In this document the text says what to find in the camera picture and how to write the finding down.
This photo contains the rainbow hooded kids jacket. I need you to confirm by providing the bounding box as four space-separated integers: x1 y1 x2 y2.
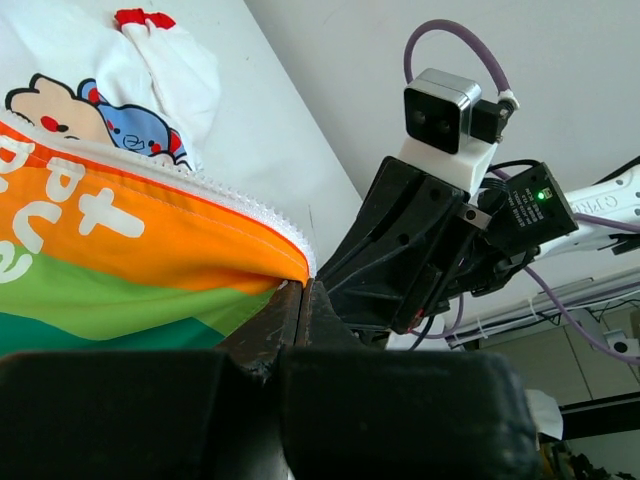
1 1 316 354

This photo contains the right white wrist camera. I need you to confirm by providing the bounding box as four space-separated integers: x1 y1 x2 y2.
398 69 519 196

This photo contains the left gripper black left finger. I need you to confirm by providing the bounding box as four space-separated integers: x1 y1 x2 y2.
1 282 303 479

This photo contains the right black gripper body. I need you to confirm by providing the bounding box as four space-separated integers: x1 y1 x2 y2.
417 159 578 320

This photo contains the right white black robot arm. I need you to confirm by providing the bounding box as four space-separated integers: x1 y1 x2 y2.
318 155 639 333

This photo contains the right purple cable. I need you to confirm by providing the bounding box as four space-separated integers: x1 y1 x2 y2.
403 18 640 366

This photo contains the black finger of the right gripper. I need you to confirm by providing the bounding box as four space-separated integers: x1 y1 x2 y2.
317 156 465 333

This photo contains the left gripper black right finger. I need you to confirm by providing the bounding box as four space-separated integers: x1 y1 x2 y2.
276 282 540 479

